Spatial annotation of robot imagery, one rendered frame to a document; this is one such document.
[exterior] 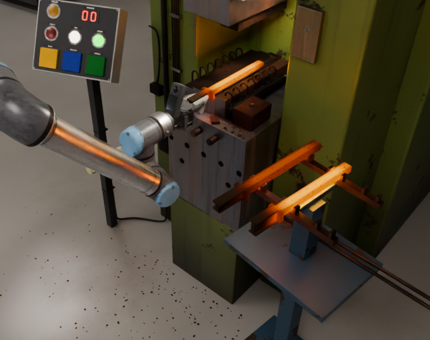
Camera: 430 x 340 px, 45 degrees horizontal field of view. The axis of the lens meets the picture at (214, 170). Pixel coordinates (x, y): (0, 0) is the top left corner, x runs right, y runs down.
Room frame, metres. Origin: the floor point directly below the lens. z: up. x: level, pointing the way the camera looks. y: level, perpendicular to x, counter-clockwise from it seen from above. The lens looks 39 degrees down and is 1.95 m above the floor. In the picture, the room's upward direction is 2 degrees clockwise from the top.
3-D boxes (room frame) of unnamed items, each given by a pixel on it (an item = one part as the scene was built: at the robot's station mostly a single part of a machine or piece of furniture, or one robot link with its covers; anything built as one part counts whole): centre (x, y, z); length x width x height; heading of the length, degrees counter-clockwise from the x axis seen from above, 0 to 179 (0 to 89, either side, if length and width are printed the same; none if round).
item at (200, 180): (1.78, -0.13, 0.69); 0.56 x 0.38 x 0.45; 141
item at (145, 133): (1.37, 0.24, 0.97); 0.12 x 0.09 x 0.10; 141
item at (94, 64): (1.79, 0.47, 1.01); 0.07 x 0.05 x 0.07; 76
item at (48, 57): (1.84, 0.66, 1.01); 0.07 x 0.05 x 0.07; 76
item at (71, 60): (1.81, 0.57, 1.01); 0.07 x 0.05 x 0.07; 76
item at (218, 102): (1.81, -0.08, 0.96); 0.42 x 0.20 x 0.09; 141
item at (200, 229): (1.78, -0.13, 0.23); 0.56 x 0.38 x 0.47; 141
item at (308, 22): (1.55, -0.28, 1.27); 0.09 x 0.02 x 0.17; 51
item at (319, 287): (1.11, -0.28, 0.74); 0.40 x 0.30 x 0.02; 44
